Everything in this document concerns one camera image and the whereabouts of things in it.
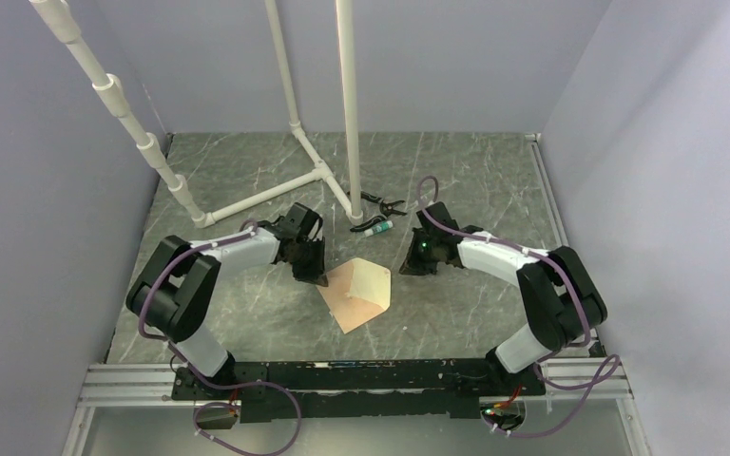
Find black grey pliers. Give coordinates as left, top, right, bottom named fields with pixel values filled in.
left=349, top=191, right=407, bottom=233

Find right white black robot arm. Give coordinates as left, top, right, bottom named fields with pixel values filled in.
left=399, top=201, right=608, bottom=394

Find white PVC pipe frame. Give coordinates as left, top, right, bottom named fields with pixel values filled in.
left=32, top=1, right=364, bottom=230

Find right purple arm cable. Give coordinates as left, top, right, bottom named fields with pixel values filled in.
left=416, top=175, right=622, bottom=440

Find aluminium table frame rail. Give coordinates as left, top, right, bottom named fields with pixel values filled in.
left=62, top=133, right=653, bottom=456

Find green white glue stick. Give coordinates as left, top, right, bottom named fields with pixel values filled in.
left=363, top=220, right=394, bottom=237

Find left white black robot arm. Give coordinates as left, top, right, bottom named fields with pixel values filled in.
left=125, top=203, right=328, bottom=399

